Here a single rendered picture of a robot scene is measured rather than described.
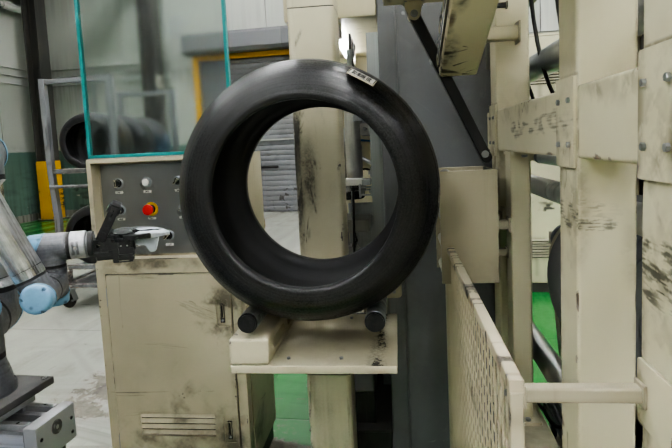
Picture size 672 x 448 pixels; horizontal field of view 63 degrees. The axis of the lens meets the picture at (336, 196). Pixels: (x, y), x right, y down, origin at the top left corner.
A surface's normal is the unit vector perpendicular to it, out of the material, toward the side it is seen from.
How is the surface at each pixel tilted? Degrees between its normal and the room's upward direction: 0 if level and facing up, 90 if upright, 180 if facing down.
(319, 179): 90
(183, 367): 91
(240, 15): 90
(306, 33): 90
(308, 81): 80
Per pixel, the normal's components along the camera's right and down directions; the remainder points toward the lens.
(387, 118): 0.03, -0.02
